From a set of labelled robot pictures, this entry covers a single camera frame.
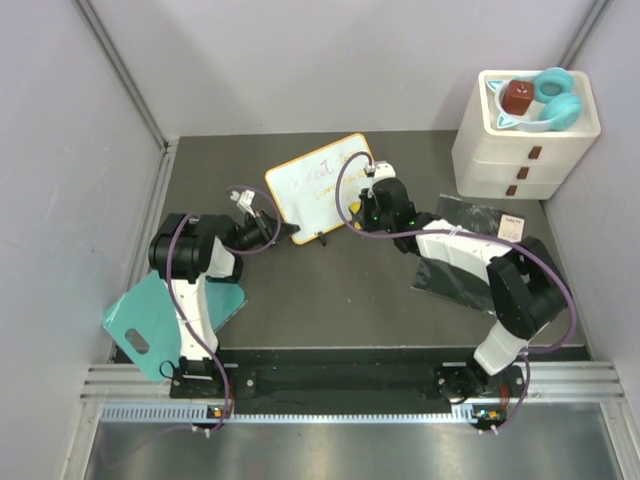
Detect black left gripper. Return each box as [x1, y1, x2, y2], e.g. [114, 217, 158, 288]
[232, 208, 299, 255]

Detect yellow black whiteboard eraser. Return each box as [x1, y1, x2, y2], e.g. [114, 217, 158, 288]
[348, 201, 362, 230]

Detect brown cube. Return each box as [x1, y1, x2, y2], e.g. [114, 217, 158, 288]
[501, 79, 535, 116]

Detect grey slotted cable duct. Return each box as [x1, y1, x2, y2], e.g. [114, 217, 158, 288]
[101, 403, 477, 424]

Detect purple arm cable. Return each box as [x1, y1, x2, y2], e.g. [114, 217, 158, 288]
[335, 149, 578, 436]
[167, 185, 282, 436]

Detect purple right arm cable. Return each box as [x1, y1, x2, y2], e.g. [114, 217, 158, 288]
[335, 149, 578, 436]

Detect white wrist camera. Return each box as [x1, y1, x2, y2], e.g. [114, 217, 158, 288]
[229, 189, 255, 217]
[364, 161, 396, 184]

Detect teal white cat-ear headphones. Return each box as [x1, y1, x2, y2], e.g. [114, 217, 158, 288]
[485, 67, 583, 133]

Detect white three-drawer organizer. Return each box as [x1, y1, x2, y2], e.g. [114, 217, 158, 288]
[452, 70, 601, 200]

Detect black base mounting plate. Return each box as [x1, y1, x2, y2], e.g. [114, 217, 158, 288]
[169, 347, 524, 416]

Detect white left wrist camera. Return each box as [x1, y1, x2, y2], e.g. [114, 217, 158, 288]
[229, 189, 255, 217]

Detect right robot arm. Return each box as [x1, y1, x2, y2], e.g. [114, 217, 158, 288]
[348, 178, 569, 396]

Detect teal cutting board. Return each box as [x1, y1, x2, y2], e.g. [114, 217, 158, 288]
[103, 271, 246, 382]

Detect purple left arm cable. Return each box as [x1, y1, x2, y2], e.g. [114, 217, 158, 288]
[167, 185, 282, 436]

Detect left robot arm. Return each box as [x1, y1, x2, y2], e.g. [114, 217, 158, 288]
[148, 210, 301, 362]

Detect yellow framed whiteboard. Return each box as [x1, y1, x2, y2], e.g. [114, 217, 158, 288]
[264, 133, 371, 245]

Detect black sheet with white label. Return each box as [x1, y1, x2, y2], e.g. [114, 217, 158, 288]
[436, 195, 525, 243]

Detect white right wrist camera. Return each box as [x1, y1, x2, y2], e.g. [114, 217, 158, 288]
[364, 161, 396, 184]

